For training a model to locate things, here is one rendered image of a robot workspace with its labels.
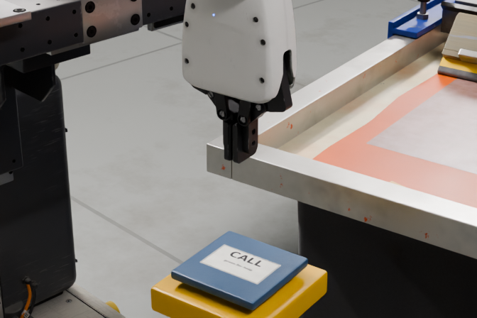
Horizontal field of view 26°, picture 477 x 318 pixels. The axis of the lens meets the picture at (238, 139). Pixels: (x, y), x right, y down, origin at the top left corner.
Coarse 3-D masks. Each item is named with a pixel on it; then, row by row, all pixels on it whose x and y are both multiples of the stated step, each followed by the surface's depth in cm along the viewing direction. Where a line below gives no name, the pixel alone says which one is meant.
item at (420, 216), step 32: (352, 64) 148; (384, 64) 151; (320, 96) 137; (352, 96) 145; (288, 128) 132; (224, 160) 123; (256, 160) 120; (288, 160) 120; (288, 192) 119; (320, 192) 116; (352, 192) 114; (384, 192) 112; (416, 192) 112; (384, 224) 113; (416, 224) 110; (448, 224) 108
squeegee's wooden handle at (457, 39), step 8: (456, 16) 155; (464, 16) 154; (472, 16) 154; (456, 24) 154; (464, 24) 154; (472, 24) 153; (456, 32) 154; (464, 32) 153; (472, 32) 153; (448, 40) 154; (456, 40) 153; (464, 40) 153; (472, 40) 152; (448, 48) 153; (456, 48) 153; (464, 48) 152; (472, 48) 152; (448, 56) 153; (456, 56) 152
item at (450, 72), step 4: (440, 68) 154; (444, 68) 154; (448, 68) 153; (452, 68) 153; (440, 72) 154; (444, 72) 153; (448, 72) 153; (452, 72) 153; (456, 72) 152; (460, 72) 152; (464, 72) 152; (468, 72) 152; (472, 72) 151; (452, 76) 153; (456, 76) 152; (460, 76) 152; (464, 76) 152; (468, 76) 151; (472, 76) 151; (476, 76) 151; (472, 80) 151; (476, 80) 151
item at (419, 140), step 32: (416, 96) 146; (448, 96) 146; (384, 128) 136; (416, 128) 136; (448, 128) 136; (320, 160) 128; (352, 160) 128; (384, 160) 128; (416, 160) 128; (448, 160) 128; (448, 192) 120
